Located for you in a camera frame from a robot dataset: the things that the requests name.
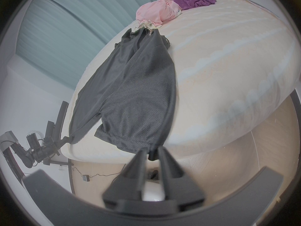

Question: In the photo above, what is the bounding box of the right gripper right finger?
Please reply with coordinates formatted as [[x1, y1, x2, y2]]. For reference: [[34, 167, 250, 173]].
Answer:
[[158, 147, 205, 205]]

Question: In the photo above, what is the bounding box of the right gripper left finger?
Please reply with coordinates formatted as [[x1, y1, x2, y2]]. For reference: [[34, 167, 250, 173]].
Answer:
[[102, 147, 148, 207]]

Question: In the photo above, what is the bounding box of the black T-shirt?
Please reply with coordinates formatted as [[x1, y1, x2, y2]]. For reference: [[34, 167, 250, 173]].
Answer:
[[69, 28, 177, 161]]

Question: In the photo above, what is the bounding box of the bed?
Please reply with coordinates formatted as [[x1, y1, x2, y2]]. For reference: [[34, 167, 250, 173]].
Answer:
[[61, 0, 301, 164]]

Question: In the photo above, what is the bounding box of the blue-green curtain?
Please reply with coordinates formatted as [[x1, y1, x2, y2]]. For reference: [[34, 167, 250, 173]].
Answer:
[[15, 0, 175, 91]]

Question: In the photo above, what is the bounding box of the white printed garment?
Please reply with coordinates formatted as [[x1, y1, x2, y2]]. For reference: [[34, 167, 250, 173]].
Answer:
[[135, 20, 163, 31]]

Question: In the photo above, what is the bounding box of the pink garment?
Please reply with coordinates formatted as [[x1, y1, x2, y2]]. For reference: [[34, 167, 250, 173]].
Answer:
[[136, 0, 182, 28]]

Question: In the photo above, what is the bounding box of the purple garment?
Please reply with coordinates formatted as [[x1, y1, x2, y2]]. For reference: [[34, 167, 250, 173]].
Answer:
[[173, 0, 217, 10]]

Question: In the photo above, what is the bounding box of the black cable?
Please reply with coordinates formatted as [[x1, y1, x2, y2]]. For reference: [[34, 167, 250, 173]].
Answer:
[[72, 166, 123, 181]]

